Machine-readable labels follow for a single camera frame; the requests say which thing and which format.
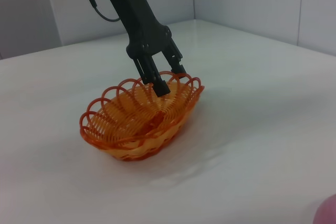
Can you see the pink toy peach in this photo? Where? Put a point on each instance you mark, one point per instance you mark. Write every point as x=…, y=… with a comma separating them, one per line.
x=326, y=211

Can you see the orange plastic wicker basket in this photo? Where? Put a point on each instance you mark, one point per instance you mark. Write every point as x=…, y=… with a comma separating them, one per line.
x=126, y=129

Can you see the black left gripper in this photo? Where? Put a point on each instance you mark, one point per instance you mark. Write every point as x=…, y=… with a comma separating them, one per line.
x=139, y=24

